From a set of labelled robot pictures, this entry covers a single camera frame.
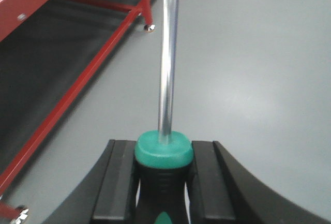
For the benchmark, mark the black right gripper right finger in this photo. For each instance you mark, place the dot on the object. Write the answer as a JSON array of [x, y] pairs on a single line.
[[223, 191]]

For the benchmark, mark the red conveyor frame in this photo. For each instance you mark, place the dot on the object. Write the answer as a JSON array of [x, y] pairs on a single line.
[[54, 124]]

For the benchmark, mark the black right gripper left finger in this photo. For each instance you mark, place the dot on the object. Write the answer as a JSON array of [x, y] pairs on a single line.
[[107, 194]]

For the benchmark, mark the green black screwdriver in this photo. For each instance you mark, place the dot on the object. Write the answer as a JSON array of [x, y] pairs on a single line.
[[164, 156]]

